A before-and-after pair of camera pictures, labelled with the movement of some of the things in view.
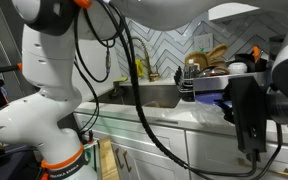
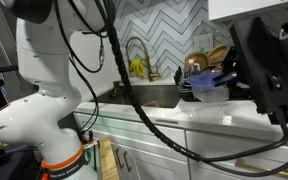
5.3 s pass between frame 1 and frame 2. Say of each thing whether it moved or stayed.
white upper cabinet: stayed
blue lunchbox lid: moved
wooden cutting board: stayed
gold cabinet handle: stayed
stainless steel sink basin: stayed
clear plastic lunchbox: moved
